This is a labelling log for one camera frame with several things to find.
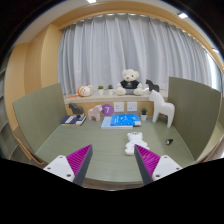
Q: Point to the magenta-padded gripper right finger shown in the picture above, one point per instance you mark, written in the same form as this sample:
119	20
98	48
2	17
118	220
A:
163	165

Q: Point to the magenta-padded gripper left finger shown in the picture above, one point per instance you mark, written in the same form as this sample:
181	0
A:
65	165

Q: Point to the black charger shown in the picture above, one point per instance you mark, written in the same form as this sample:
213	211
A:
169	141

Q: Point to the white bear-shaped power strip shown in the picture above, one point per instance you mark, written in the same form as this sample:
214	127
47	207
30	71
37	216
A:
135	141

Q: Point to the navy book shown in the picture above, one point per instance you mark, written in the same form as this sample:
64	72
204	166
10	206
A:
71	120

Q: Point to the small plant in white pot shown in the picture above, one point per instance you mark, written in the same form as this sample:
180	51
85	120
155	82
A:
110	91
100	92
144	117

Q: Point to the green desk divider panel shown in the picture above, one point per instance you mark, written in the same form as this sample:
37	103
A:
40	116
195	113

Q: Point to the dark grey wooden horse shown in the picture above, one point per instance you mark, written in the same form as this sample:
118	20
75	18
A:
76	109

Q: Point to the large white horse figure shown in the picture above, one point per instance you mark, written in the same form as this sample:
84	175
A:
163	108

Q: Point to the light blue book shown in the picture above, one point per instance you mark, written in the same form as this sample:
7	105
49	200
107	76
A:
106	124

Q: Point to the pink wooden horse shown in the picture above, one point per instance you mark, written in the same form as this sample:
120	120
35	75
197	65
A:
95	114

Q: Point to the round purple sign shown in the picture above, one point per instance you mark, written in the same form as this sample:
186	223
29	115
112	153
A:
107	110

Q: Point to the small cream plush toy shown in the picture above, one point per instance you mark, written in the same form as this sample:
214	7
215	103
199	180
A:
85	91

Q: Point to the wooden shelf ledge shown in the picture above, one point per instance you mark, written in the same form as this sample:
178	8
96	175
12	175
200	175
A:
106	98

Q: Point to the black horse figure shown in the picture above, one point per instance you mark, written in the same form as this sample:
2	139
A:
152	86

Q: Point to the cream teddy bear black shirt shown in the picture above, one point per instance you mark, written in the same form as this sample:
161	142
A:
130	85

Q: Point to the white curtain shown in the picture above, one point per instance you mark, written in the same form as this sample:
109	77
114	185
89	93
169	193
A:
100	50

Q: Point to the ceiling lights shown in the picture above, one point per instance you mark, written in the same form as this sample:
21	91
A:
182	15

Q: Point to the white wall socket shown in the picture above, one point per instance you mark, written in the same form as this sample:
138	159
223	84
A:
131	106
119	107

